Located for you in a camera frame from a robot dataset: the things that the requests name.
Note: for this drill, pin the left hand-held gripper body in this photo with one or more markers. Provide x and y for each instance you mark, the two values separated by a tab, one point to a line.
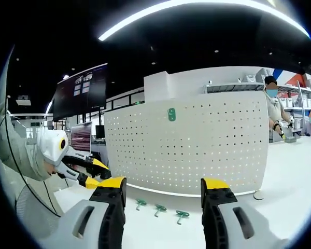
50	145

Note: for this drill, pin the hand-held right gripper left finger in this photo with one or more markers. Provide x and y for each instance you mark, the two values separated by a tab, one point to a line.
93	220

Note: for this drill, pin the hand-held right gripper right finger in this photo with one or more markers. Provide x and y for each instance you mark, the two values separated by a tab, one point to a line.
223	223

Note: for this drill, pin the green hook assembly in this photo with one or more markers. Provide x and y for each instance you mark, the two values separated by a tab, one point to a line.
181	214
171	115
140	202
160	207

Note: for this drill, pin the white pegboard mounting plate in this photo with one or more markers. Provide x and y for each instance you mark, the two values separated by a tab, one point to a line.
197	155

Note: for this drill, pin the person's left hand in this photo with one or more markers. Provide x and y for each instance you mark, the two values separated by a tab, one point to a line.
51	170

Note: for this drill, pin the open laptop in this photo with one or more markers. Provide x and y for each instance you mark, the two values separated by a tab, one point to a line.
81	136

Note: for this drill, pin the small black monitor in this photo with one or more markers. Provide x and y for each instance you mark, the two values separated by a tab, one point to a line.
100	132

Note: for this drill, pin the white projector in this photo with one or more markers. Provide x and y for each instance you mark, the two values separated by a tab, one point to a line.
23	101

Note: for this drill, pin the large black display screen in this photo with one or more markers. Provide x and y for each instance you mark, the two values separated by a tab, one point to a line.
80	101

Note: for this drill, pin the grey mesh office chair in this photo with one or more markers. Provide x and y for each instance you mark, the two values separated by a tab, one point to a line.
28	207

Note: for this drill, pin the small grey box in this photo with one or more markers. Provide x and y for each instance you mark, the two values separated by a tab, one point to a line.
290	140

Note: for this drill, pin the curved ceiling light strip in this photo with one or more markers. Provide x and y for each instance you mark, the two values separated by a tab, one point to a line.
119	26

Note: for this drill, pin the grey metal shelf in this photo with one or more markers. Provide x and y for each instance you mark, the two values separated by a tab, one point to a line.
233	88

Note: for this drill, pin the metal storage rack with bins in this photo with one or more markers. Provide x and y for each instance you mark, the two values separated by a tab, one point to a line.
287	102

